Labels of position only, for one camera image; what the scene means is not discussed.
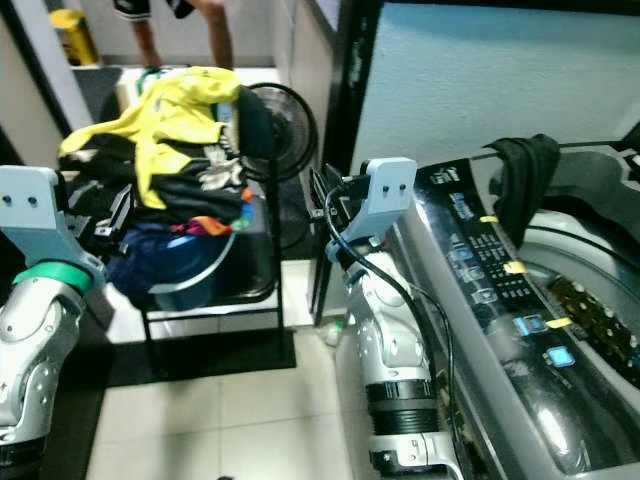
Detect black door frame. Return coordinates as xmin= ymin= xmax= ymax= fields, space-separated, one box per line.
xmin=310 ymin=0 xmax=383 ymax=323

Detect person bare leg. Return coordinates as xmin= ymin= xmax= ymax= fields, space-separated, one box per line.
xmin=185 ymin=0 xmax=237 ymax=71
xmin=125 ymin=15 xmax=162 ymax=69

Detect black shorts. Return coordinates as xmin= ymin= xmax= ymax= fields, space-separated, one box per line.
xmin=110 ymin=0 xmax=192 ymax=23

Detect dark laundry basket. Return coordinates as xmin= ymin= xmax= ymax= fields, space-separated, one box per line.
xmin=105 ymin=225 xmax=277 ymax=311

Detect black cloth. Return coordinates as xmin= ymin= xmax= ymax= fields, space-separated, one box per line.
xmin=493 ymin=133 xmax=563 ymax=251

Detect yellow canister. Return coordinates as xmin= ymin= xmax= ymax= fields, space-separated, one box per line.
xmin=50 ymin=8 xmax=102 ymax=68

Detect black metal rack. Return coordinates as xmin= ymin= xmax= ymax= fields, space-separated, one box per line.
xmin=130 ymin=160 xmax=287 ymax=381

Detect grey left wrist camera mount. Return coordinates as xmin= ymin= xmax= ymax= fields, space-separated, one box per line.
xmin=0 ymin=165 xmax=108 ymax=293

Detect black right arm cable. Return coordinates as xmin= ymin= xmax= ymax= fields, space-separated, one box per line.
xmin=322 ymin=180 xmax=469 ymax=480

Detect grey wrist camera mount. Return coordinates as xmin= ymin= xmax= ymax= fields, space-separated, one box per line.
xmin=332 ymin=157 xmax=419 ymax=269
xmin=0 ymin=165 xmax=108 ymax=293

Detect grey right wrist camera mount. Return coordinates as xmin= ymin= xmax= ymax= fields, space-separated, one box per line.
xmin=332 ymin=157 xmax=419 ymax=269

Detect yellow cartoon print shirt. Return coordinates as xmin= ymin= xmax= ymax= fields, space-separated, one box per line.
xmin=58 ymin=65 xmax=241 ymax=211

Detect navy blue garment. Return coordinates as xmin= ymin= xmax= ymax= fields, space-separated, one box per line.
xmin=105 ymin=232 xmax=211 ymax=306

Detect black round fan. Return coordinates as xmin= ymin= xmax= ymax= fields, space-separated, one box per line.
xmin=235 ymin=82 xmax=319 ymax=183

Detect orange pink multicoloured garment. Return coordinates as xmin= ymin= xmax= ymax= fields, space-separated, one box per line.
xmin=170 ymin=214 xmax=252 ymax=239

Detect small clear bottle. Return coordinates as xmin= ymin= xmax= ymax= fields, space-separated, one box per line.
xmin=317 ymin=320 xmax=347 ymax=349

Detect black floral garment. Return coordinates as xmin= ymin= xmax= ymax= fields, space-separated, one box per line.
xmin=65 ymin=135 xmax=251 ymax=226

